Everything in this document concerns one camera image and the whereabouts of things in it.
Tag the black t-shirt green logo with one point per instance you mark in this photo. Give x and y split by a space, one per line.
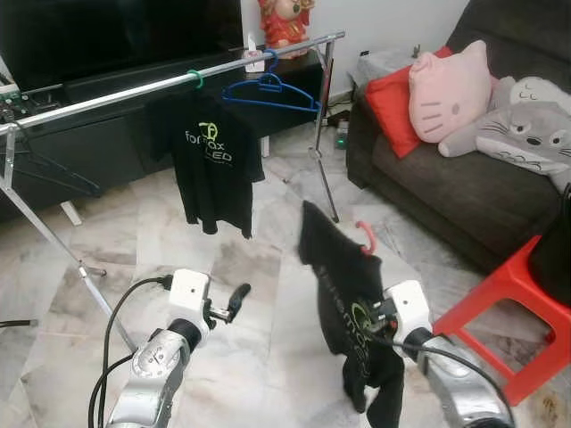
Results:
214 178
343 294

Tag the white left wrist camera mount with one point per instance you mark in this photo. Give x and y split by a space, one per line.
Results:
189 292

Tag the power strip with green light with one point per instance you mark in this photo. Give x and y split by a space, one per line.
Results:
342 138

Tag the dark brown sofa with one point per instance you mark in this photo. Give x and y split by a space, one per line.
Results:
464 187

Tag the grey folded cloth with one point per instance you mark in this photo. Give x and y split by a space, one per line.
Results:
384 67

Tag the red plastic hanger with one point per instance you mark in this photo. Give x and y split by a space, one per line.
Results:
372 239

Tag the dark brown metal chair frame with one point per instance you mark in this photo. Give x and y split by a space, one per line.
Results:
18 323

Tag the red laughing buddha figurine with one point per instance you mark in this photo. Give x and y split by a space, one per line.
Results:
285 27

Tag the black plastic bucket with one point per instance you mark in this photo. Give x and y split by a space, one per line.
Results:
558 259

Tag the black flat television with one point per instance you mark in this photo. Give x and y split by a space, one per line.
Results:
107 36

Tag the green plastic hanger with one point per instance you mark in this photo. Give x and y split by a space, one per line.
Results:
201 80

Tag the black television console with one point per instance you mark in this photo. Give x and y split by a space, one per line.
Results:
116 134

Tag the blue plastic hanger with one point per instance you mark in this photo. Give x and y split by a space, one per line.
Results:
271 83

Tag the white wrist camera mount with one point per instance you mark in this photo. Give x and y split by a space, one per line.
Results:
189 292
410 303

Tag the pink cat face cushion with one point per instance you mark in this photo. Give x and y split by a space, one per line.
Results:
446 98

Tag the grey totoro plush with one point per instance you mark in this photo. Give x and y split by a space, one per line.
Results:
526 134

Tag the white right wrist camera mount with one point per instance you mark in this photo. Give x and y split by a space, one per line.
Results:
410 303

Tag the red cushion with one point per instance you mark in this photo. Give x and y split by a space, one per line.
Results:
393 107

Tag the red plastic stool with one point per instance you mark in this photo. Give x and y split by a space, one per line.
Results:
508 285

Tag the white tissue box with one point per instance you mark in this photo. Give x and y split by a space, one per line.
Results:
256 61

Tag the green circuit board electronics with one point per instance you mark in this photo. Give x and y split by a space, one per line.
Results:
13 102

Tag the silver clothes rack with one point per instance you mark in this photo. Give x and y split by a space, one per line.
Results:
107 99

